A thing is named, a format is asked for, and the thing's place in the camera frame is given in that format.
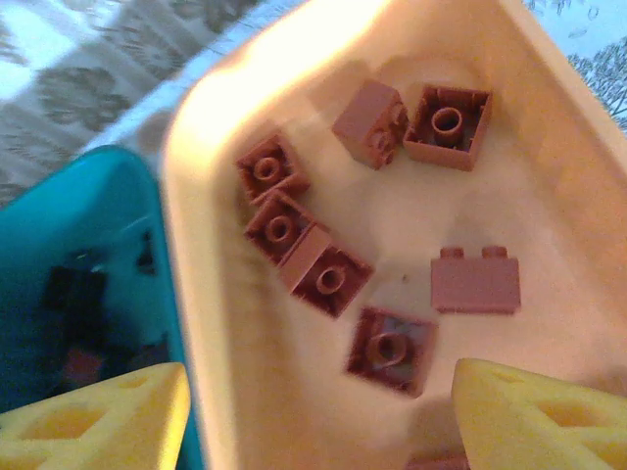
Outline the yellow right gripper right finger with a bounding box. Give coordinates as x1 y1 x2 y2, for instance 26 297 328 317
453 356 627 470

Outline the orange plastic container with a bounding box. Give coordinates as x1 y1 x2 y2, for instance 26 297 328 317
159 0 627 470

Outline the black lego brick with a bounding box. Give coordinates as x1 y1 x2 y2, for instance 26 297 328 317
58 337 170 388
43 263 109 314
132 230 159 276

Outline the teal plastic container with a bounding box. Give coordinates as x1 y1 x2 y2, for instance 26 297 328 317
0 144 207 470

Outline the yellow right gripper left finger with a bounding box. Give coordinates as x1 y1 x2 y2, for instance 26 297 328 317
0 361 192 470

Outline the orange lego brick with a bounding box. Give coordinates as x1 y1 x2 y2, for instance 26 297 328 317
402 85 494 172
344 305 440 399
278 225 376 320
243 189 330 268
234 134 311 205
331 79 410 171
430 244 521 315

